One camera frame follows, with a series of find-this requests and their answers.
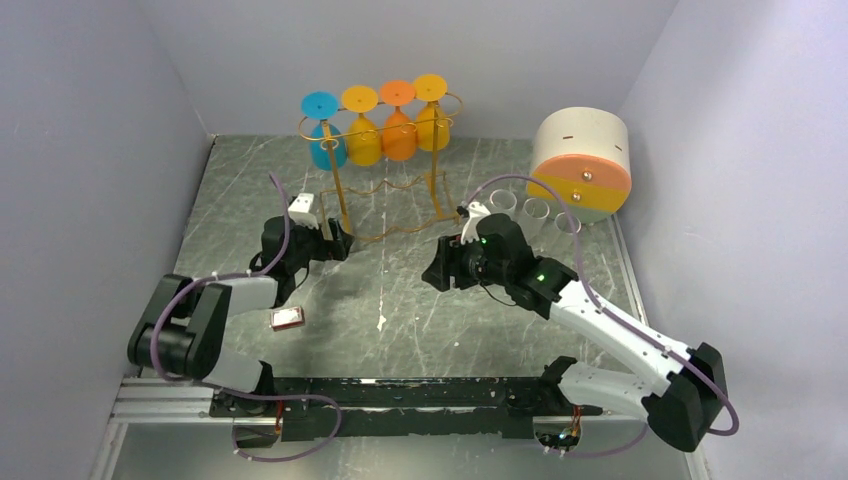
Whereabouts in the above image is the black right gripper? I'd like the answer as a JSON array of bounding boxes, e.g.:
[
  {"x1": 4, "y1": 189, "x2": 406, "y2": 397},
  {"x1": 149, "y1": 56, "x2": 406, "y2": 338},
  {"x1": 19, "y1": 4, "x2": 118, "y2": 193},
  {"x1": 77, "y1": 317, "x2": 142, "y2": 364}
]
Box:
[{"x1": 421, "y1": 229, "x2": 511, "y2": 292}]

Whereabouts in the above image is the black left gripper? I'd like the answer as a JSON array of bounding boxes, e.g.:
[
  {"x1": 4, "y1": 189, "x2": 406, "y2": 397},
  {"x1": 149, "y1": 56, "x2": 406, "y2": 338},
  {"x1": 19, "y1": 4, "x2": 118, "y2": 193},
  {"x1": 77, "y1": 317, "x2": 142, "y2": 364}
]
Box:
[{"x1": 286, "y1": 217, "x2": 354, "y2": 272}]

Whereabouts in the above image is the gold wire glass rack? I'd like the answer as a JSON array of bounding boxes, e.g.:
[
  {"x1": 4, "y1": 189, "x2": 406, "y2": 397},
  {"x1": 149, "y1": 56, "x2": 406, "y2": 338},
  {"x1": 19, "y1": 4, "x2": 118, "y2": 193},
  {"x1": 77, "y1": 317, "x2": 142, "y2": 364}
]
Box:
[{"x1": 297, "y1": 91, "x2": 464, "y2": 242}]

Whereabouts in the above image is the clear wine glass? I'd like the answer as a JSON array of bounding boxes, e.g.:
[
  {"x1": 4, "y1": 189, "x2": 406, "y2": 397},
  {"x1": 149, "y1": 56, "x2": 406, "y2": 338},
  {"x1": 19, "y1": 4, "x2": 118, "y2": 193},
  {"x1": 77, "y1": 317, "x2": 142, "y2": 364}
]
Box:
[
  {"x1": 551, "y1": 212, "x2": 582, "y2": 255},
  {"x1": 486, "y1": 189, "x2": 517, "y2": 220},
  {"x1": 517, "y1": 197, "x2": 550, "y2": 242}
]

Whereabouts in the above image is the blue wine glass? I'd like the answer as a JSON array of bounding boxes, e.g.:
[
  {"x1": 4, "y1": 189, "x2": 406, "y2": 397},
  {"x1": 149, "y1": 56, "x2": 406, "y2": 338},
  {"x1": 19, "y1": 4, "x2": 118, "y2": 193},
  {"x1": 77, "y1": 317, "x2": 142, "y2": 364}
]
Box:
[{"x1": 301, "y1": 91, "x2": 348, "y2": 171}]

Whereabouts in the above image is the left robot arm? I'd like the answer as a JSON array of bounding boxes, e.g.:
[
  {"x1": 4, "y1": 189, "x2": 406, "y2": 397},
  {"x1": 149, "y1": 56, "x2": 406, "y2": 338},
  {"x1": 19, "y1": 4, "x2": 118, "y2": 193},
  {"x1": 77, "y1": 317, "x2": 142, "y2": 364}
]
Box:
[{"x1": 127, "y1": 216, "x2": 354, "y2": 416}]

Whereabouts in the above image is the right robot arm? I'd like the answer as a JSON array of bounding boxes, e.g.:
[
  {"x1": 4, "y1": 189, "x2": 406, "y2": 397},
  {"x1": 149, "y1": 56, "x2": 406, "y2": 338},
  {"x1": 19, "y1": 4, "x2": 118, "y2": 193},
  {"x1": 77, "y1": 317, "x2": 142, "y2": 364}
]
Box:
[{"x1": 421, "y1": 214, "x2": 728, "y2": 452}]

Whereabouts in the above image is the yellow wine glass left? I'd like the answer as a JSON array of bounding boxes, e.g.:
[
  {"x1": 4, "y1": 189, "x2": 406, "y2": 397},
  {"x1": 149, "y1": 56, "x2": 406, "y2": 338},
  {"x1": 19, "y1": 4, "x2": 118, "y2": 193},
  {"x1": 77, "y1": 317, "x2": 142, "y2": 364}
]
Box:
[{"x1": 341, "y1": 85, "x2": 382, "y2": 167}]

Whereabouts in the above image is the yellow wine glass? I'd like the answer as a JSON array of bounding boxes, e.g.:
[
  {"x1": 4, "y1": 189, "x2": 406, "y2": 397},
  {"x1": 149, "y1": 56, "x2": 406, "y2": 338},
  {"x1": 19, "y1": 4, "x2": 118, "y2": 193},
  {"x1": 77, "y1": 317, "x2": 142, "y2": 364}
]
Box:
[
  {"x1": 341, "y1": 85, "x2": 382, "y2": 167},
  {"x1": 413, "y1": 74, "x2": 453, "y2": 152}
]

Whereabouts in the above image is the orange wine glass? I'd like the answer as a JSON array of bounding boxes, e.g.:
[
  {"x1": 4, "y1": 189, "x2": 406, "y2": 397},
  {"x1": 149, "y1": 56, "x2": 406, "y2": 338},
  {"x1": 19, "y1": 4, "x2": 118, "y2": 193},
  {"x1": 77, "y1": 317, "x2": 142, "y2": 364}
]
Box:
[{"x1": 378, "y1": 80, "x2": 417, "y2": 162}]

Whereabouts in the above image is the yellow wine glass right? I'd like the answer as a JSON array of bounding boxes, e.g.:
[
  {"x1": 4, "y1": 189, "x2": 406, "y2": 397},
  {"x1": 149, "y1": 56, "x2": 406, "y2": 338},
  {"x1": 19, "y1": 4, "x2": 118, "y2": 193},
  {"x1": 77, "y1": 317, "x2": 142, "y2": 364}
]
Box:
[{"x1": 413, "y1": 74, "x2": 453, "y2": 152}]

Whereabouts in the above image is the small red white box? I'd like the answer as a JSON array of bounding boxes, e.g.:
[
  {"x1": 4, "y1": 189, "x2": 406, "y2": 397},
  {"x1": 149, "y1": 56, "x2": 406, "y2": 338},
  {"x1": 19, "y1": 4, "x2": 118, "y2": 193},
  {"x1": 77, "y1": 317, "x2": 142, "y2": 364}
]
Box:
[{"x1": 269, "y1": 306, "x2": 305, "y2": 331}]

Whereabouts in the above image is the round beige drawer cabinet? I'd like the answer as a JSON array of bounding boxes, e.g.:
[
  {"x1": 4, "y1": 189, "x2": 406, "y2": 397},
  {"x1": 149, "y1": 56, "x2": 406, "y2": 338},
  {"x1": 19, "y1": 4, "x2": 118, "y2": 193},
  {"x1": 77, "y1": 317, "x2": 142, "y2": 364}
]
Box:
[{"x1": 530, "y1": 107, "x2": 632, "y2": 224}]

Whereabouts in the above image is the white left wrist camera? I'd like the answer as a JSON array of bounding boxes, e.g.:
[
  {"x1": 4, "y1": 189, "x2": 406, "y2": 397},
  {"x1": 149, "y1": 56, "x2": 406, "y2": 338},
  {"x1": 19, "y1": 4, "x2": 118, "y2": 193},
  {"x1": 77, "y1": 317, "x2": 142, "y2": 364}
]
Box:
[{"x1": 287, "y1": 192, "x2": 319, "y2": 229}]

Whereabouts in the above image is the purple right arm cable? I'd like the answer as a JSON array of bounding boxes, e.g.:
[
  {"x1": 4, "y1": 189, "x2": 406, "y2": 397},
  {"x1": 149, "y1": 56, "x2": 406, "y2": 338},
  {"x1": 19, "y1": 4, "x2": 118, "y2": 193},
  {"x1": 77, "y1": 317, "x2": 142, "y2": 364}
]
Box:
[{"x1": 460, "y1": 174, "x2": 740, "y2": 460}]

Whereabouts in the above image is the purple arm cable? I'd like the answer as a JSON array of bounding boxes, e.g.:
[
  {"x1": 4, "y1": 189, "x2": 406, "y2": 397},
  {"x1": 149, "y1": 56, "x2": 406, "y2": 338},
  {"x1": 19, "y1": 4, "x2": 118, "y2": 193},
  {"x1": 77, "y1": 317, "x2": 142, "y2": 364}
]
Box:
[
  {"x1": 460, "y1": 174, "x2": 740, "y2": 460},
  {"x1": 148, "y1": 173, "x2": 346, "y2": 464}
]

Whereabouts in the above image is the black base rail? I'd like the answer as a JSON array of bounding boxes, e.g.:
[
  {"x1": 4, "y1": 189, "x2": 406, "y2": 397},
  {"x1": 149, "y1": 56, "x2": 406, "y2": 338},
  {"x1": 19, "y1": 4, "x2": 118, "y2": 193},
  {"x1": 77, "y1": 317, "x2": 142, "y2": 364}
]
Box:
[{"x1": 209, "y1": 377, "x2": 602, "y2": 441}]

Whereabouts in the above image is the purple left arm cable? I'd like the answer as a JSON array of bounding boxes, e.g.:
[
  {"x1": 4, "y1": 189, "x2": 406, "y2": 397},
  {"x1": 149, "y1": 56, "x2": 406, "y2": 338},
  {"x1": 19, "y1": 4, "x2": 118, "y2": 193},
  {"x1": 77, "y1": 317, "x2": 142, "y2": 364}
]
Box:
[{"x1": 148, "y1": 173, "x2": 346, "y2": 464}]

